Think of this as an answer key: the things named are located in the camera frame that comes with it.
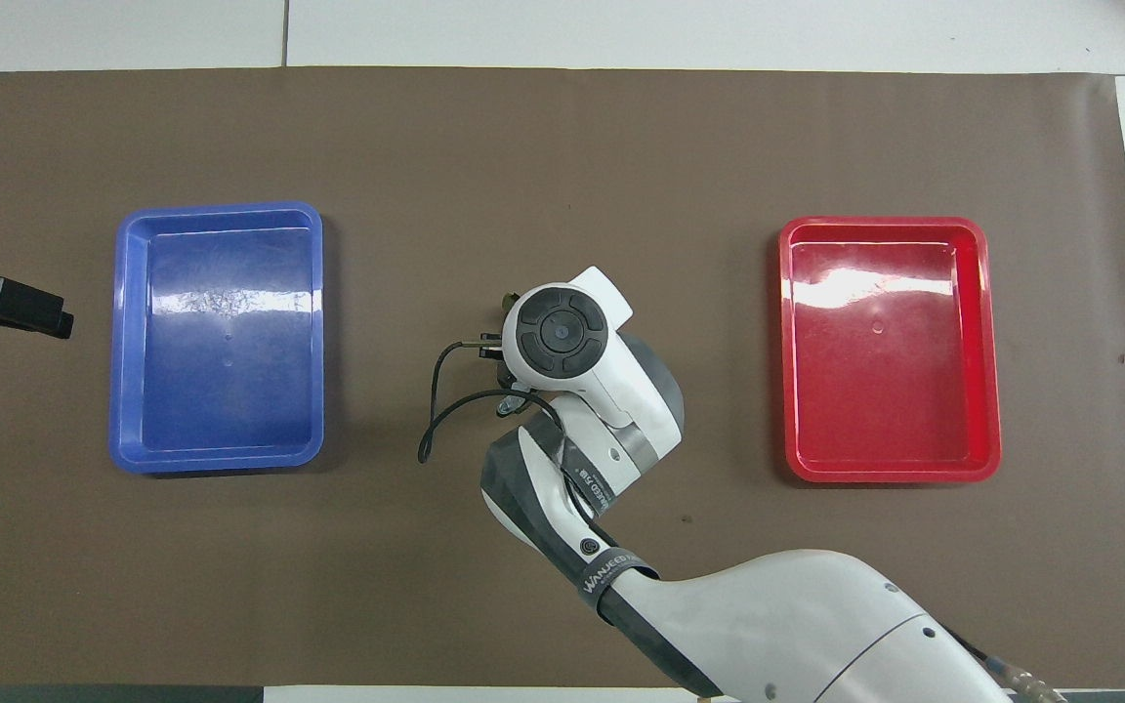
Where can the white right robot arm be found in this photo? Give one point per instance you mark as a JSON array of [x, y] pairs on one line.
[[816, 625]]

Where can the brown table mat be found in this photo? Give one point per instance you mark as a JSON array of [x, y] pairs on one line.
[[562, 195]]

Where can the blue plastic tray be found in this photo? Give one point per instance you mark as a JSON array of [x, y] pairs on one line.
[[221, 391]]

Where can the red plastic tray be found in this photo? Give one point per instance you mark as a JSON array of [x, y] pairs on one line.
[[890, 391]]

